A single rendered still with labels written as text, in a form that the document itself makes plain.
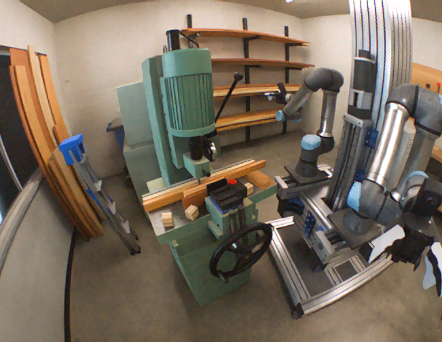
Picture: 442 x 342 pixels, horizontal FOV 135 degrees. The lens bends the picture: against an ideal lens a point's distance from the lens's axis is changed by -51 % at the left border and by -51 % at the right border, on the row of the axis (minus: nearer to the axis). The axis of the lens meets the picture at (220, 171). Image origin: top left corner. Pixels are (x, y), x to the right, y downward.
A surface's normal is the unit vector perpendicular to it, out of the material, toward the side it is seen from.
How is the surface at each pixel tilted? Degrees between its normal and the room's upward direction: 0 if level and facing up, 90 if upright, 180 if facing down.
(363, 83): 90
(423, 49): 90
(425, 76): 90
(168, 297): 0
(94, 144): 90
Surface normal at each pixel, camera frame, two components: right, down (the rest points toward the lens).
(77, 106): 0.43, 0.44
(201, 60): 0.66, 0.35
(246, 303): -0.05, -0.86
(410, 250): -0.81, 0.34
